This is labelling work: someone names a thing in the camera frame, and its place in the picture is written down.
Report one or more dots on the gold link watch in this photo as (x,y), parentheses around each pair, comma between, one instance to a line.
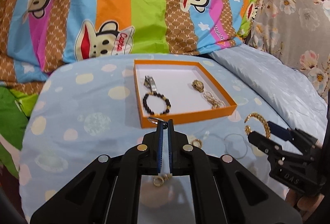
(198,86)

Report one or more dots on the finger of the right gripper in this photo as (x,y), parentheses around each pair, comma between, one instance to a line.
(280,132)
(267,146)

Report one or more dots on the green fabric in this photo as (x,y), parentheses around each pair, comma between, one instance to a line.
(16,109)

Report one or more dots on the colourful monkey print duvet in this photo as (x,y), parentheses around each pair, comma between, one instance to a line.
(38,36)

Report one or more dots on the light blue dotted sheet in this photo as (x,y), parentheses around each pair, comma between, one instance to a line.
(89,108)

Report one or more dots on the orange jewelry box tray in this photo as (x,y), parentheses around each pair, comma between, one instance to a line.
(174,79)

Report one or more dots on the grey floral pillow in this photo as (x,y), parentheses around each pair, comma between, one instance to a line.
(297,33)

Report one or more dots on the person's right hand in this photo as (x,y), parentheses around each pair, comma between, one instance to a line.
(305,205)

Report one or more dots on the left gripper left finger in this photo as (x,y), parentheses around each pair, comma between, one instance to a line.
(108,189)

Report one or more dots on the pale blue satin quilt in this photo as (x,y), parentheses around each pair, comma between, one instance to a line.
(286,90)

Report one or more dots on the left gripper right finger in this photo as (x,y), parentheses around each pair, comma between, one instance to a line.
(223,190)

